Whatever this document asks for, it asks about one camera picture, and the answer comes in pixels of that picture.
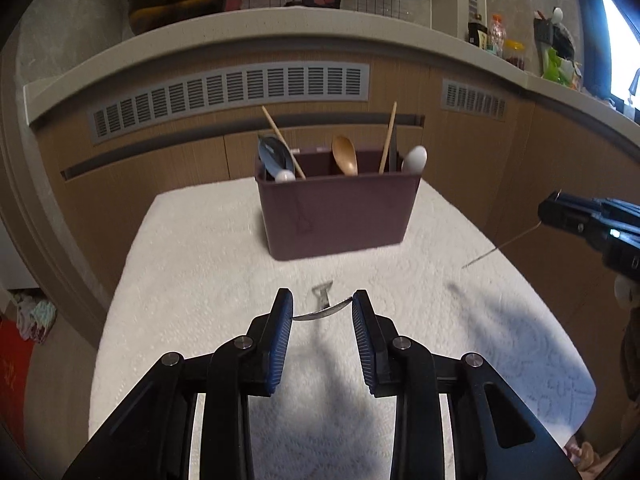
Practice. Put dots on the blue-grey plastic spoon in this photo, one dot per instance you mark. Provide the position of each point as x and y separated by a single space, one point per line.
272 157

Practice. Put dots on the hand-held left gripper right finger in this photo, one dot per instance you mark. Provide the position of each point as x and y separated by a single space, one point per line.
362 345

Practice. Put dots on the white round-bowl spoon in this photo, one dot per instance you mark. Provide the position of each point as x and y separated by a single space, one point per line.
415 159

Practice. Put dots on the short grey cabinet vent grille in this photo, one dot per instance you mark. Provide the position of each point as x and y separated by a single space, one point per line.
475 97

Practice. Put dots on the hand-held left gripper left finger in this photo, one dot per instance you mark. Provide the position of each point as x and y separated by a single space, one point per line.
280 340

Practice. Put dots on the green plastic bag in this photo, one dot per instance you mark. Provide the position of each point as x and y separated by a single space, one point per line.
552 65

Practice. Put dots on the white plastic spoon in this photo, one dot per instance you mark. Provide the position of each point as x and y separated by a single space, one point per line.
285 176

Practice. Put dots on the jar with yellow lid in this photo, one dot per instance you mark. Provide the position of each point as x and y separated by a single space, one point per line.
515 55

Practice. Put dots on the thin wooden chopstick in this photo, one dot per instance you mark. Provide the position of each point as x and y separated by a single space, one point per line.
500 249

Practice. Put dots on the kitchen window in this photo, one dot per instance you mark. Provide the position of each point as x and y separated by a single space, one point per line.
620 35

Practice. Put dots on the maroon plastic utensil holder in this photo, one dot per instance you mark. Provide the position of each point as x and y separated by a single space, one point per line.
340 215

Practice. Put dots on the long grey cabinet vent grille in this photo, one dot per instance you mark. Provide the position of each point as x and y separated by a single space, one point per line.
225 90

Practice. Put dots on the dark sauce bottle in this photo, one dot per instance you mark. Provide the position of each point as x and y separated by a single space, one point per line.
477 35

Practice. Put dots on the black wall utensil caddy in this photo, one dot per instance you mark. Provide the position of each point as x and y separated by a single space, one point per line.
545 30

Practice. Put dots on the white textured table cloth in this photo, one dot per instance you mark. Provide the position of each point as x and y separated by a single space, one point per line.
200 285

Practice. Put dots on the colourful crumpled cloth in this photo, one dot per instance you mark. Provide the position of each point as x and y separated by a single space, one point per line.
35 317

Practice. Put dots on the metal fork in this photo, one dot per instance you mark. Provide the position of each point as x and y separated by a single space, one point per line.
330 308

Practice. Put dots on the red mat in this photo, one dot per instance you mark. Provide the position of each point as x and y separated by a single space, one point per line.
15 365

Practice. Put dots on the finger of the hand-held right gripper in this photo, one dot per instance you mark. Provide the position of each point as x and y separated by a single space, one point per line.
575 220
600 206

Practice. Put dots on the wooden spoon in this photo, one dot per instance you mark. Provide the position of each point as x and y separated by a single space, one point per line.
345 155

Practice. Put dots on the clear bottle with orange cap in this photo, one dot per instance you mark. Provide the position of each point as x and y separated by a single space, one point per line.
495 35

